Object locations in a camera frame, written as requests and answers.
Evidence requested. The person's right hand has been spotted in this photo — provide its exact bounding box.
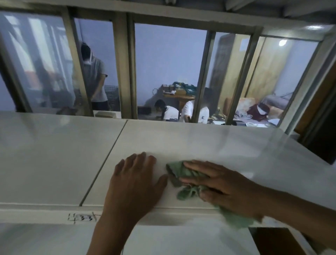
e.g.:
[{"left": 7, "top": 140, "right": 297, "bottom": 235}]
[{"left": 180, "top": 160, "right": 266, "bottom": 219}]

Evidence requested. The person's left hand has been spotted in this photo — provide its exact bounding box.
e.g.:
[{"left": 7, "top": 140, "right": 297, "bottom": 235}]
[{"left": 104, "top": 151, "right": 169, "bottom": 219}]

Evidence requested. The green cleaning cloth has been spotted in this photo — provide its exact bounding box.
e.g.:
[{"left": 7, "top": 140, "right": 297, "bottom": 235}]
[{"left": 166, "top": 160, "right": 261, "bottom": 229}]

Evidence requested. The person's right forearm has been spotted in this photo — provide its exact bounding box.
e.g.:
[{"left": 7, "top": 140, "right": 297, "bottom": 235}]
[{"left": 258, "top": 184, "right": 336, "bottom": 250}]

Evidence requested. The person's left forearm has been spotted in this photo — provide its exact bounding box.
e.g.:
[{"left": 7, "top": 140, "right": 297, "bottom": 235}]
[{"left": 86, "top": 210, "right": 147, "bottom": 255}]

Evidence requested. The wooden table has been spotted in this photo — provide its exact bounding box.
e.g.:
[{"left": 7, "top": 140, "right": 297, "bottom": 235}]
[{"left": 162, "top": 92, "right": 196, "bottom": 111}]

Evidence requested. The patterned sofa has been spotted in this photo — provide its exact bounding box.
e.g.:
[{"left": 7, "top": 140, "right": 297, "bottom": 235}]
[{"left": 225, "top": 94, "right": 287, "bottom": 128}]

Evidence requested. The dark red bag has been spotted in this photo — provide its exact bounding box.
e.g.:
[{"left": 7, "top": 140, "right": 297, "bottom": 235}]
[{"left": 246, "top": 103, "right": 271, "bottom": 122}]

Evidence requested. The dark brown wooden cabinet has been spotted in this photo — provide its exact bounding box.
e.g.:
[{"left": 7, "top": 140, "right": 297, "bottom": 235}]
[{"left": 249, "top": 227, "right": 308, "bottom": 255}]

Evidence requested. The green box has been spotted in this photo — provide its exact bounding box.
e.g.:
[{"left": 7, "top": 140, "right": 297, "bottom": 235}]
[{"left": 172, "top": 82, "right": 198, "bottom": 95}]

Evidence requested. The grey pillow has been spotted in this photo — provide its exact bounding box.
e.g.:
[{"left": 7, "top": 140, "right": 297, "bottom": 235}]
[{"left": 262, "top": 94, "right": 288, "bottom": 110}]

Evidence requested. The wooden wardrobe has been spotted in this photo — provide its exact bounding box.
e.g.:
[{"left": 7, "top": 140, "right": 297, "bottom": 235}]
[{"left": 209, "top": 33, "right": 282, "bottom": 108}]

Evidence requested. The dark wooden door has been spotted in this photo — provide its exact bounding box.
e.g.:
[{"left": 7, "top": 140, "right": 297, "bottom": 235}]
[{"left": 293, "top": 59, "right": 336, "bottom": 165}]

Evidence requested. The black wire crate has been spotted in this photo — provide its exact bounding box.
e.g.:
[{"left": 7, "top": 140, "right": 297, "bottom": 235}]
[{"left": 104, "top": 84, "right": 121, "bottom": 111}]

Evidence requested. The metal sliding window frame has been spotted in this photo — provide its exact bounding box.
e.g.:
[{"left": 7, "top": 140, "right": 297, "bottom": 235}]
[{"left": 0, "top": 5, "right": 336, "bottom": 132}]

